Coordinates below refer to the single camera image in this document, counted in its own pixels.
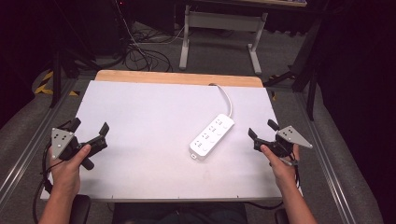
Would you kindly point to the black chair armrest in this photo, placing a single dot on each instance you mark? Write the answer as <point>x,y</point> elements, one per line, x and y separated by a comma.
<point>80,209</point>

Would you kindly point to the yellow black floor tape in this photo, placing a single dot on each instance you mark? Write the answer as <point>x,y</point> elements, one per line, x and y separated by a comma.
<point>46,85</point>

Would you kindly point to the person's right hand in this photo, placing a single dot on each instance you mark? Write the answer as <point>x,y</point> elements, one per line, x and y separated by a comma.
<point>282,169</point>

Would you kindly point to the white power strip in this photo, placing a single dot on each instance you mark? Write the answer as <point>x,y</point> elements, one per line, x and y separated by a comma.
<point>211,137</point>

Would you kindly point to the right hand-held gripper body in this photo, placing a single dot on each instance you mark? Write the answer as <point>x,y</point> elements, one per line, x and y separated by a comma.
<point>294,137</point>

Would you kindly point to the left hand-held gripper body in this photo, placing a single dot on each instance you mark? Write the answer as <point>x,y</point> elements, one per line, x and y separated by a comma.
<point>62,140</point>

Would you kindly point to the person's left hand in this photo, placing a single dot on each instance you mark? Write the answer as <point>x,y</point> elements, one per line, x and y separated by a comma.
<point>66,175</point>

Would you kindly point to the white board sheet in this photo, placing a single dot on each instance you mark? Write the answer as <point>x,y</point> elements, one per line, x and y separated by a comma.
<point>149,133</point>

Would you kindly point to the white metal desk frame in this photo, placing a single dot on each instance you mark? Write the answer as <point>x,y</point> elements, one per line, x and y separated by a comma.
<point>222,20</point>

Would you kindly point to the black metal stand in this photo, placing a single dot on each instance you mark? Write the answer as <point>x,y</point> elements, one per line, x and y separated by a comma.
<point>306,71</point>
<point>59,62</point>

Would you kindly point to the aluminium rail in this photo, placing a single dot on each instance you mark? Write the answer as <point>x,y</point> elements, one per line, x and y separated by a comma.
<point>29,149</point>
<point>327,168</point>

